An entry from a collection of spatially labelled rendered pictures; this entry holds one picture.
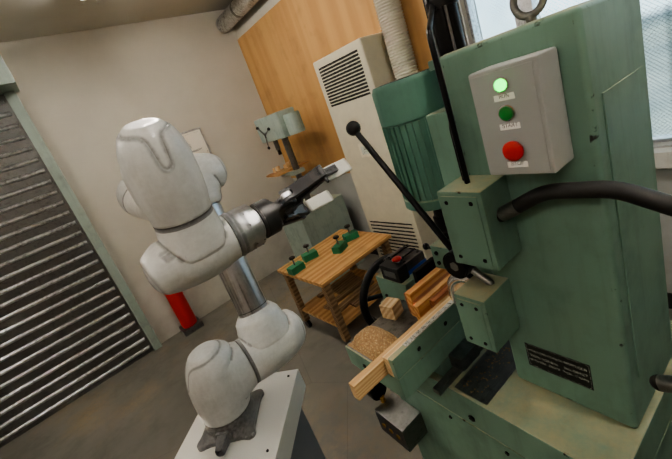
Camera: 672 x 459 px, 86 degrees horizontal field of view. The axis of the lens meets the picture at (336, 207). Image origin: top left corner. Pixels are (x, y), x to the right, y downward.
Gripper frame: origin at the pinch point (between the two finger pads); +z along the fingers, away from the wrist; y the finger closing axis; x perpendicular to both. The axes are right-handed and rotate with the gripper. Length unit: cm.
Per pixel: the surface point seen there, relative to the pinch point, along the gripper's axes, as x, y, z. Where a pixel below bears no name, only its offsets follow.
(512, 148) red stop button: -19.4, 33.8, 5.9
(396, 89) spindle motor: 6.5, 16.5, 16.1
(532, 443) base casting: -66, -3, 2
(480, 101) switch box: -11.1, 34.5, 7.0
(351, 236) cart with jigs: 13, -164, 87
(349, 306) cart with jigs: -26, -173, 57
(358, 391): -39.4, -16.6, -17.1
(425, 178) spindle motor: -11.1, 5.4, 16.8
